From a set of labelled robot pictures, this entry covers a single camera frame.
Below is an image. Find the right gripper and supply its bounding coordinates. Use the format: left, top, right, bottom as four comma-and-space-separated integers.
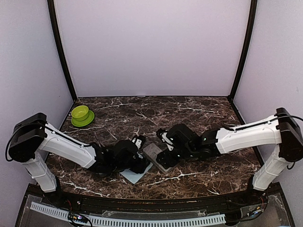
156, 146, 196, 169

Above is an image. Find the blue cleaning cloth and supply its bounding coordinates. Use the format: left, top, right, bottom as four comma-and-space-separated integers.
120, 163, 153, 184

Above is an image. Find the light grey glasses case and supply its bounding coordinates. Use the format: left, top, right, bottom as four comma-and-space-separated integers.
143, 143, 173, 174

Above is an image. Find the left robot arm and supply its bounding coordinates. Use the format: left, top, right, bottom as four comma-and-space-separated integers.
5, 113, 151, 206

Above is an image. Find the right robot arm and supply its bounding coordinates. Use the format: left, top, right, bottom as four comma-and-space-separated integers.
156, 107, 303, 205

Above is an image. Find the green bowl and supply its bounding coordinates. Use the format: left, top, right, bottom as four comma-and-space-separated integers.
71, 105, 95, 127

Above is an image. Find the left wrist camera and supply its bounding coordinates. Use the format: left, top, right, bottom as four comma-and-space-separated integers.
131, 135, 146, 151

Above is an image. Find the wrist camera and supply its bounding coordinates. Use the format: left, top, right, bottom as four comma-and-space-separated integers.
156, 128, 174, 151
131, 135, 146, 151

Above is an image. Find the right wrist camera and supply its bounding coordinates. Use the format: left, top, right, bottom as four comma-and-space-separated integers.
156, 128, 174, 151

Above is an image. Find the white cable duct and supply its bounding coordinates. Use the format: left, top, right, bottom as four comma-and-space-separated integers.
30, 202, 226, 227

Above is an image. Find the black front rail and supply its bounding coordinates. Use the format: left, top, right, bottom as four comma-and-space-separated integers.
28, 184, 268, 213

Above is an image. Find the right black frame post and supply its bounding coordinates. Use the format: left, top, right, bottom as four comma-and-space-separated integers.
227, 0, 258, 102

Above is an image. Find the black frame post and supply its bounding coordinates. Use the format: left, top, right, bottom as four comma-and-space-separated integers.
227, 0, 258, 102
47, 0, 77, 102

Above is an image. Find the left black frame post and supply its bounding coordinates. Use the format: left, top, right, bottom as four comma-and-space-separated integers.
47, 0, 77, 102

